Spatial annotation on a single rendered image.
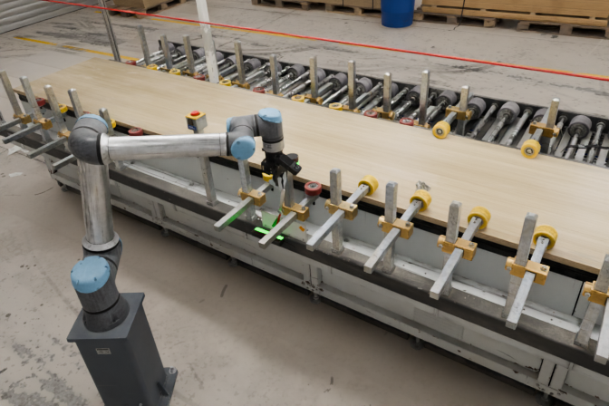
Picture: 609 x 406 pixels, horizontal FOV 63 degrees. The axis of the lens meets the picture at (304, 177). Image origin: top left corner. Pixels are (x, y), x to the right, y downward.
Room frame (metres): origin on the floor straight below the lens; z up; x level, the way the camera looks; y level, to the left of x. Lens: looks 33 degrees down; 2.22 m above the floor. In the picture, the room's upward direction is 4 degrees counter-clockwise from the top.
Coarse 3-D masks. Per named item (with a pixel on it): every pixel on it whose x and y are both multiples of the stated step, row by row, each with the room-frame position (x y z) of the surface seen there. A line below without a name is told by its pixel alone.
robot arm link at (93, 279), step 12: (84, 264) 1.56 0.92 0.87; (96, 264) 1.55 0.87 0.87; (108, 264) 1.57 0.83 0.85; (72, 276) 1.49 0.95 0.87; (84, 276) 1.49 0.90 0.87; (96, 276) 1.49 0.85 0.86; (108, 276) 1.51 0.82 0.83; (84, 288) 1.46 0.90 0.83; (96, 288) 1.47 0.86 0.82; (108, 288) 1.50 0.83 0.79; (84, 300) 1.46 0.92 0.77; (96, 300) 1.46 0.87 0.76; (108, 300) 1.48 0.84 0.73
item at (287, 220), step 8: (304, 200) 1.90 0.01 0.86; (312, 200) 1.92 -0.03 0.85; (288, 216) 1.79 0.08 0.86; (296, 216) 1.81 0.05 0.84; (280, 224) 1.74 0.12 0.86; (288, 224) 1.76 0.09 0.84; (272, 232) 1.69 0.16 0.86; (280, 232) 1.71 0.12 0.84; (264, 240) 1.64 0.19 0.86; (272, 240) 1.66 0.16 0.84; (264, 248) 1.61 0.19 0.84
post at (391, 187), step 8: (392, 184) 1.56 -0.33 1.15; (392, 192) 1.55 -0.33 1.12; (392, 200) 1.55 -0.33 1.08; (392, 208) 1.55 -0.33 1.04; (384, 216) 1.57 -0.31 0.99; (392, 216) 1.55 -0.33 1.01; (384, 232) 1.57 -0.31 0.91; (392, 248) 1.56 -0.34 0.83; (384, 256) 1.57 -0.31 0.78; (392, 256) 1.57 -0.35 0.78; (384, 264) 1.57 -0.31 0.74; (392, 264) 1.57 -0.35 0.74
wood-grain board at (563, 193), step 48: (96, 96) 3.26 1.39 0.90; (144, 96) 3.20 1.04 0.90; (192, 96) 3.14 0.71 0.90; (240, 96) 3.08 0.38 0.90; (288, 144) 2.38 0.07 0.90; (336, 144) 2.34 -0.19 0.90; (384, 144) 2.30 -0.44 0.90; (432, 144) 2.27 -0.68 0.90; (480, 144) 2.23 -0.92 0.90; (384, 192) 1.87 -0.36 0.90; (432, 192) 1.84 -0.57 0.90; (480, 192) 1.81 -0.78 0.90; (528, 192) 1.78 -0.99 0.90; (576, 192) 1.76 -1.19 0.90; (576, 240) 1.45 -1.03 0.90
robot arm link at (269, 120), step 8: (264, 112) 1.79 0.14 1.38; (272, 112) 1.79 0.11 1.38; (280, 112) 1.80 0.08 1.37; (264, 120) 1.76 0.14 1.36; (272, 120) 1.75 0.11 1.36; (280, 120) 1.78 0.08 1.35; (264, 128) 1.75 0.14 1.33; (272, 128) 1.75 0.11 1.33; (280, 128) 1.77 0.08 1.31; (264, 136) 1.77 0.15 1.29; (272, 136) 1.75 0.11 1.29; (280, 136) 1.77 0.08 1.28
